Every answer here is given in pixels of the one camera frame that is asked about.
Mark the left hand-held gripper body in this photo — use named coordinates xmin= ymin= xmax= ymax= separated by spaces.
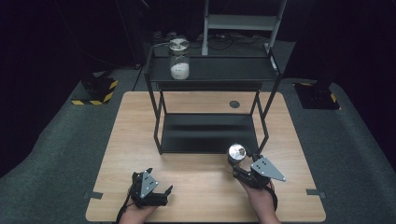
xmin=130 ymin=170 xmax=169 ymax=209

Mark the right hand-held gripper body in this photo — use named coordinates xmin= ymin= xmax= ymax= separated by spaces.
xmin=233 ymin=156 xmax=288 ymax=190

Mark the black two-tier metal rack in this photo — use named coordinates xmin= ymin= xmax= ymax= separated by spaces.
xmin=144 ymin=46 xmax=283 ymax=156

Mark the person's right hand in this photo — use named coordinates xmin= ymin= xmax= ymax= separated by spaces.
xmin=241 ymin=181 xmax=277 ymax=217

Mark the person's left hand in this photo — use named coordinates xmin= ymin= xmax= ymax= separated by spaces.
xmin=119 ymin=204 xmax=158 ymax=224

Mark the grey tape piece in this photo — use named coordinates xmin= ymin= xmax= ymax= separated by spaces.
xmin=305 ymin=188 xmax=327 ymax=200
xmin=83 ymin=190 xmax=104 ymax=201

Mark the black base with hazard stripes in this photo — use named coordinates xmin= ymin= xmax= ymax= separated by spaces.
xmin=71 ymin=76 xmax=120 ymax=106
xmin=293 ymin=81 xmax=342 ymax=110

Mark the glass jar of white powder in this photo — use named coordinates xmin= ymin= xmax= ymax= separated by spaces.
xmin=168 ymin=37 xmax=191 ymax=81

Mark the grey metal stand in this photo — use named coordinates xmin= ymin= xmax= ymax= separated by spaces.
xmin=201 ymin=0 xmax=288 ymax=56

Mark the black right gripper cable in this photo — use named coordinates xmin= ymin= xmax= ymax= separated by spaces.
xmin=268 ymin=182 xmax=279 ymax=213

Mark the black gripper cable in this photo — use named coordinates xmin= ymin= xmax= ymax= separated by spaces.
xmin=115 ymin=191 xmax=135 ymax=224
xmin=268 ymin=182 xmax=279 ymax=213

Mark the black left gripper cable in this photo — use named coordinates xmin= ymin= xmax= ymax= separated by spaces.
xmin=115 ymin=191 xmax=135 ymax=224

